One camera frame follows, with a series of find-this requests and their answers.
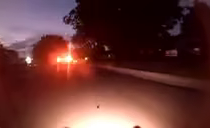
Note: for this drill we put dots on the dark asphalt road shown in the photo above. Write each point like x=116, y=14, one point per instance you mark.
x=103, y=93

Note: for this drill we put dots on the round dark tree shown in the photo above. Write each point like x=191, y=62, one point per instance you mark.
x=46, y=48

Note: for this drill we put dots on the dark grass verge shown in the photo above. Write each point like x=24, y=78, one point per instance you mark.
x=153, y=66

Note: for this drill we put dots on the robot's own part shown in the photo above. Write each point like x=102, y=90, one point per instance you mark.
x=137, y=126

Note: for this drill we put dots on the large dark tree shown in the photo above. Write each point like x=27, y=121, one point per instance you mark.
x=126, y=26

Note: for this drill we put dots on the pale concrete kerb strip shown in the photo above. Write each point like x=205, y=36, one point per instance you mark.
x=159, y=77

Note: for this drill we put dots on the vehicle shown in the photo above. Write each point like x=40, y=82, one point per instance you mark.
x=70, y=63

